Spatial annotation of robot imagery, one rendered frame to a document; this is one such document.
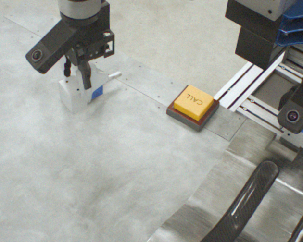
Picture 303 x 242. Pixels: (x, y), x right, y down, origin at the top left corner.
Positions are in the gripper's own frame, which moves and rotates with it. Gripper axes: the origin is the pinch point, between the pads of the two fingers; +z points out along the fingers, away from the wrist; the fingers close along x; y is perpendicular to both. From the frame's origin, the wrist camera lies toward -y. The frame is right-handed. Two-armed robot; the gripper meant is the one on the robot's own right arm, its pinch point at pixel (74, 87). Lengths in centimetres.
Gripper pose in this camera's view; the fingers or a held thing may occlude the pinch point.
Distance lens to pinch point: 121.5
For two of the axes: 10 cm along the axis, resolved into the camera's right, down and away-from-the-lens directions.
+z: -0.5, 6.2, 7.8
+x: -5.6, -6.7, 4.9
